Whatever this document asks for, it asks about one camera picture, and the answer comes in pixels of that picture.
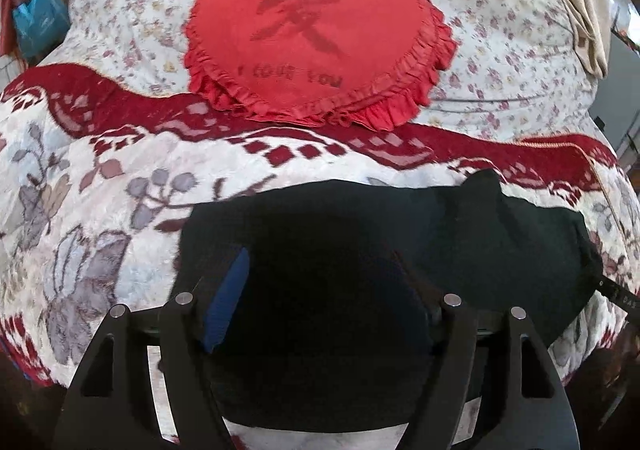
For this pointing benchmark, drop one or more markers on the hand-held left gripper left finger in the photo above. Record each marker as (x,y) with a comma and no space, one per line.
(227,300)

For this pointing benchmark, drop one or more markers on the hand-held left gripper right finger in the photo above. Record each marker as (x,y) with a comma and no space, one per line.
(454,327)

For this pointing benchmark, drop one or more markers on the black pants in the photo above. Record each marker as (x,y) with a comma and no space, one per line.
(360,250)

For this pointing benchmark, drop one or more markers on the red and white leaf-patterned blanket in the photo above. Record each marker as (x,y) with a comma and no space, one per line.
(100,210)

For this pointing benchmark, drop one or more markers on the white floral quilt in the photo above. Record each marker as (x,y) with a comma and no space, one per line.
(500,55)

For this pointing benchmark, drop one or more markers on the red heart-shaped ruffled pillow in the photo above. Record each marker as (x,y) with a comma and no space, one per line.
(320,40)

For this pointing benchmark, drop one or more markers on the blue plastic bag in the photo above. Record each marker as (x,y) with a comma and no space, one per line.
(37,17)

